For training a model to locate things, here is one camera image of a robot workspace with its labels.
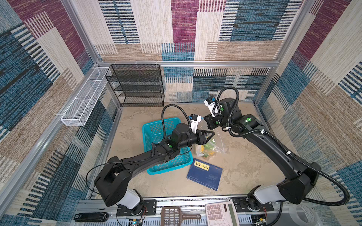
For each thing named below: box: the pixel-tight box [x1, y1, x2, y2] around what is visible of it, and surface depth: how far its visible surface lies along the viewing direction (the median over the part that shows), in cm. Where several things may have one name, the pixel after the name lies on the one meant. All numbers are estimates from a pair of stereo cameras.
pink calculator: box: [205, 201, 240, 226], surface depth 71 cm
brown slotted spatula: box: [160, 206, 202, 226], surface depth 72 cm
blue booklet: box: [186, 157, 223, 192], surface depth 85 cm
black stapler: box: [73, 211, 110, 223], surface depth 70 cm
